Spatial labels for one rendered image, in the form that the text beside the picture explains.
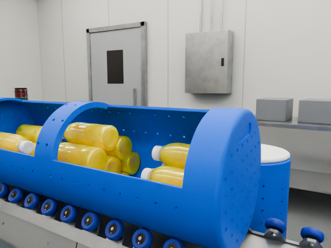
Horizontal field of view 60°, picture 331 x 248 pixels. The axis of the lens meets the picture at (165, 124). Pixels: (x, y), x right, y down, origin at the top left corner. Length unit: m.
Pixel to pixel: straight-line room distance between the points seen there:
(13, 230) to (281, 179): 0.84
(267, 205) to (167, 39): 3.68
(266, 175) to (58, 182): 0.64
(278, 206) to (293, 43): 2.97
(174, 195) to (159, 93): 4.02
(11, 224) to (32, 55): 5.57
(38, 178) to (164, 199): 0.37
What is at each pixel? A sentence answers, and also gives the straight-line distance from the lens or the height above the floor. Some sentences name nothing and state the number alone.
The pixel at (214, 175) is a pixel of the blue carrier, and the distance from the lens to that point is 0.47.
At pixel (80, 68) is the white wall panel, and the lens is 5.60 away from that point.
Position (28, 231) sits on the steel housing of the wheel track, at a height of 0.89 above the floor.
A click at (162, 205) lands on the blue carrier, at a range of 0.53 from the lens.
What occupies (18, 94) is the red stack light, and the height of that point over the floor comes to 1.22.
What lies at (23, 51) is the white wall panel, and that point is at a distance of 6.29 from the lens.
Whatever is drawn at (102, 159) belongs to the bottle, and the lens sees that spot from 0.74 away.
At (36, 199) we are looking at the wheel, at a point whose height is 0.97.
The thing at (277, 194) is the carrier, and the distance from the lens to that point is 1.05.
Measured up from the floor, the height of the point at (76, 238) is 0.92.
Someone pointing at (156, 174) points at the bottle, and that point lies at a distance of 0.67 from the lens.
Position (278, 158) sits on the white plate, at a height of 1.04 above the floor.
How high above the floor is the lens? 1.28
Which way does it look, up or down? 8 degrees down
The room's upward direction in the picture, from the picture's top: straight up
